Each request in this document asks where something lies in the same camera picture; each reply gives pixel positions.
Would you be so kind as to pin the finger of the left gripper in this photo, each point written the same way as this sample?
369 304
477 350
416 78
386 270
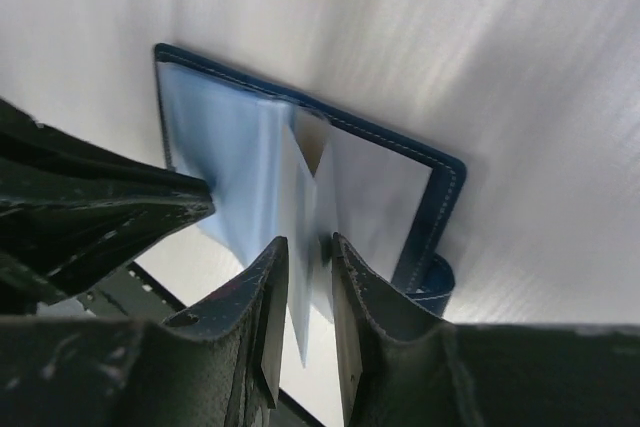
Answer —
72 212

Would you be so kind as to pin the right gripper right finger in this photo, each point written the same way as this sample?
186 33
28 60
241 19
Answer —
400 365

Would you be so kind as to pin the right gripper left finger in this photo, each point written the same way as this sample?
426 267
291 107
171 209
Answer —
216 363

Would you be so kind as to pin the blue leather card holder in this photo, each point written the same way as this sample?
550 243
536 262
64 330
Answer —
389 195

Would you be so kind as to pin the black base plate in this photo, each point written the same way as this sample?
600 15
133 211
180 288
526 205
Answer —
129 291

